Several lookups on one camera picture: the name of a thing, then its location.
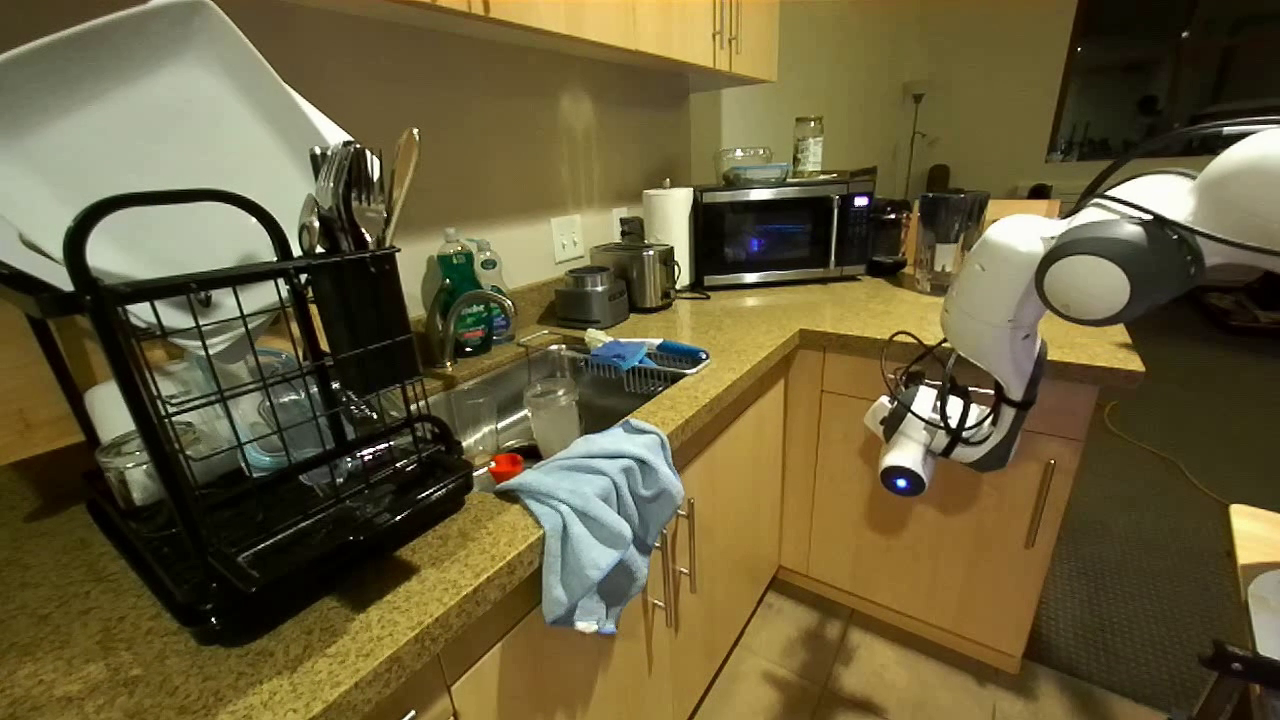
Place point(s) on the wooden drawer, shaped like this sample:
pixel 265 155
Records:
pixel 955 415

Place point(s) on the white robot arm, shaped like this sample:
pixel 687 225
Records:
pixel 1116 259

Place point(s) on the lower cabinet door below drawer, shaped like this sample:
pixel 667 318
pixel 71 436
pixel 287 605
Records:
pixel 957 565

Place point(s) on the blue sponge cloth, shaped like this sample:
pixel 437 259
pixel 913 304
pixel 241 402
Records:
pixel 646 357

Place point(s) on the silver toaster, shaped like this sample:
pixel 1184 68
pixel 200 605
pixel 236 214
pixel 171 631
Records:
pixel 646 268

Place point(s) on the glass cup in sink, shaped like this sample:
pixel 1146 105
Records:
pixel 553 405

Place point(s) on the blue dish towel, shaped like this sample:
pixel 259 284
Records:
pixel 603 506

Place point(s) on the white paper towel roll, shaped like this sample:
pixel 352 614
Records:
pixel 671 223

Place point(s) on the black microwave oven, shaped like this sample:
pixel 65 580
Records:
pixel 781 233

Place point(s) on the kitchen sink faucet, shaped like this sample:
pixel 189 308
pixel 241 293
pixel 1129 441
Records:
pixel 479 323

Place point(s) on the red small object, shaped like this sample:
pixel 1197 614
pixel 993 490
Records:
pixel 504 467

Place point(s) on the green dish soap bottle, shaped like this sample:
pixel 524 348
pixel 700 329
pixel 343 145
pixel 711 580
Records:
pixel 460 261

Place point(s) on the glass jar on microwave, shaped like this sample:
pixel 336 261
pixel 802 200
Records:
pixel 805 145

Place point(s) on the lower cabinet door under sink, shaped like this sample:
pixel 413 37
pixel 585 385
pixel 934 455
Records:
pixel 707 580

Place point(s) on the wooden spoon in rack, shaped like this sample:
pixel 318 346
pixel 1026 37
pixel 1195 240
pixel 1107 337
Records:
pixel 400 179

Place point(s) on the upper wooden cabinets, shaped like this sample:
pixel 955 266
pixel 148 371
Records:
pixel 730 37

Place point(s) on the black coffee maker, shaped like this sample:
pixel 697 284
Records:
pixel 947 225

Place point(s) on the black dish rack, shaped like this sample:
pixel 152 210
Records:
pixel 277 405

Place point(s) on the white plate in rack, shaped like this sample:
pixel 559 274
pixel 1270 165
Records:
pixel 166 95

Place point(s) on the white wall outlet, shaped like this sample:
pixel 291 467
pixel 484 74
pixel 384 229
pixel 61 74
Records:
pixel 567 236

